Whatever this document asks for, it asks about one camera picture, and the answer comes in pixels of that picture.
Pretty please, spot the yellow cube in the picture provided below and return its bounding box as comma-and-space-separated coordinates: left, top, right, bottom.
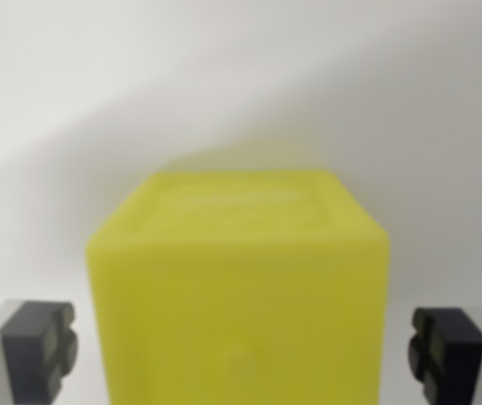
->
84, 168, 390, 405

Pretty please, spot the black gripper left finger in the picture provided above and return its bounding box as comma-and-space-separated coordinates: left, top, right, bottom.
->
0, 299, 79, 405

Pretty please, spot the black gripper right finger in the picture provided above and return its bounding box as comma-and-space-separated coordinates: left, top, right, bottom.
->
407, 306, 482, 405

